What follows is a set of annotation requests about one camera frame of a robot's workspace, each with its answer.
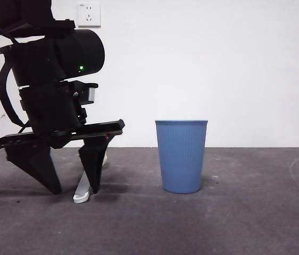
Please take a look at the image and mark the blue ribbed plastic cup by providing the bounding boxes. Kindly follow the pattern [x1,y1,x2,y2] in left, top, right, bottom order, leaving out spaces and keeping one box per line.
[155,120,209,194]

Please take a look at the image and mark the white wall socket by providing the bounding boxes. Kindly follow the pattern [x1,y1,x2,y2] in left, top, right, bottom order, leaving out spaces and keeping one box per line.
[77,2,102,28]

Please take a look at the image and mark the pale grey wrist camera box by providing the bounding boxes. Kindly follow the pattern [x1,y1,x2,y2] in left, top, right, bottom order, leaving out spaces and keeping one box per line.
[81,87,98,105]

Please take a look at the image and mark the grey-handled sponge cup brush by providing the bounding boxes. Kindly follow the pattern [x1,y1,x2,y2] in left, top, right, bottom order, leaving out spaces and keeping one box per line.
[72,154,109,204]

